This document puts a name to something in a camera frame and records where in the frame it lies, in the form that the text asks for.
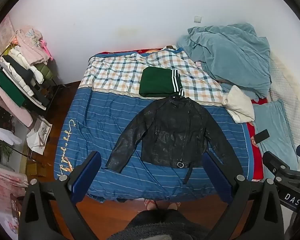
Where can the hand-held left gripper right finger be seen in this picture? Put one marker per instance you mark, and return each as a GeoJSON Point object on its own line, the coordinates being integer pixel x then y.
{"type": "Point", "coordinates": [216, 172]}

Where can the white wall switch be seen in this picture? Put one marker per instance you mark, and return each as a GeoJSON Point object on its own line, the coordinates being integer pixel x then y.
{"type": "Point", "coordinates": [197, 19]}

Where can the green potted plant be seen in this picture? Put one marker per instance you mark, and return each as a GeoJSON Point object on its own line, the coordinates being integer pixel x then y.
{"type": "Point", "coordinates": [5, 152]}

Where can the teal pillow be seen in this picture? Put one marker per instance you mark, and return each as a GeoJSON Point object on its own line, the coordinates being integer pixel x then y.
{"type": "Point", "coordinates": [275, 122]}

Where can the pink fluffy robe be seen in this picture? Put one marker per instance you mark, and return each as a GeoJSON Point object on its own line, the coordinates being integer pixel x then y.
{"type": "Point", "coordinates": [31, 47]}

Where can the white quilted mattress pad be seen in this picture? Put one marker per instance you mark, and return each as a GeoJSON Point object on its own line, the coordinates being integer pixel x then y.
{"type": "Point", "coordinates": [287, 92]}

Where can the person's foot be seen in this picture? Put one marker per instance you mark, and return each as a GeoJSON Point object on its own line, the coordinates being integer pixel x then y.
{"type": "Point", "coordinates": [150, 204]}
{"type": "Point", "coordinates": [173, 205]}

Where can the green pants with white stripes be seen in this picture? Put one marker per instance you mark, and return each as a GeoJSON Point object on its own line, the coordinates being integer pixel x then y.
{"type": "Point", "coordinates": [157, 82]}

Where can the pink floral curtain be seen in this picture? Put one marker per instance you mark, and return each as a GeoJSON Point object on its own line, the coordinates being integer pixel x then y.
{"type": "Point", "coordinates": [1, 40]}
{"type": "Point", "coordinates": [5, 180]}

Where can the blue striped plaid bedsheet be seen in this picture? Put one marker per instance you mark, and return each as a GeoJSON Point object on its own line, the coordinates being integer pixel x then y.
{"type": "Point", "coordinates": [102, 120]}

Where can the white fluffy garment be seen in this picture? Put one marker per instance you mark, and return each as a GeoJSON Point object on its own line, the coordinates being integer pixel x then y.
{"type": "Point", "coordinates": [240, 105]}

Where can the olive puffer jacket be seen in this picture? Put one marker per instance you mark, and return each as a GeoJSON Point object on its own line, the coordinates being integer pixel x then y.
{"type": "Point", "coordinates": [43, 72]}

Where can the black phone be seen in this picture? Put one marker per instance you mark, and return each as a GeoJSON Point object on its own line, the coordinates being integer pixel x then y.
{"type": "Point", "coordinates": [262, 135]}

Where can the pale pink hanging garment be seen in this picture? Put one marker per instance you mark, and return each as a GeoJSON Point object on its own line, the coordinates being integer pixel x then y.
{"type": "Point", "coordinates": [12, 110]}

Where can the green hanging garment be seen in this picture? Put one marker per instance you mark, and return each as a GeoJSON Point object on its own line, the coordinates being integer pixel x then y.
{"type": "Point", "coordinates": [8, 87]}

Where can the person's left foot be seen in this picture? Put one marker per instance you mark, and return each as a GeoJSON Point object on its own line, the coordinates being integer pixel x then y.
{"type": "Point", "coordinates": [150, 204]}

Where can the teal blanket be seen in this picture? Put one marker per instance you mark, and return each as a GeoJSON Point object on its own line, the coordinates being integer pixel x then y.
{"type": "Point", "coordinates": [227, 55]}

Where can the black leather jacket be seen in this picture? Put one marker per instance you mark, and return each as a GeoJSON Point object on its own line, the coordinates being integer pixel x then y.
{"type": "Point", "coordinates": [172, 135]}

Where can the white printed tote bag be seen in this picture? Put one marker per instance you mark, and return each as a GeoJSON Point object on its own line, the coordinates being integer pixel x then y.
{"type": "Point", "coordinates": [40, 135]}

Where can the black metal clothes rack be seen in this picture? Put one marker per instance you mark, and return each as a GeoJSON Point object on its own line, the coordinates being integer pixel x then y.
{"type": "Point", "coordinates": [52, 90]}

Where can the person's dark fleece clothing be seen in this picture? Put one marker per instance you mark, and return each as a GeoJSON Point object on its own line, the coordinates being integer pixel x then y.
{"type": "Point", "coordinates": [160, 225]}

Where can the white puffer jackets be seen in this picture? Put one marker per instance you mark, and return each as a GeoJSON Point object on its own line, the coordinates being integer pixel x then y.
{"type": "Point", "coordinates": [17, 65]}

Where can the person's right foot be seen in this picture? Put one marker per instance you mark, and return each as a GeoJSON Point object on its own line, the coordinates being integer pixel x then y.
{"type": "Point", "coordinates": [173, 205]}

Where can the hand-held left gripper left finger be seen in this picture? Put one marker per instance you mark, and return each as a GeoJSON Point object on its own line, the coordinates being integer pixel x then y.
{"type": "Point", "coordinates": [88, 171]}

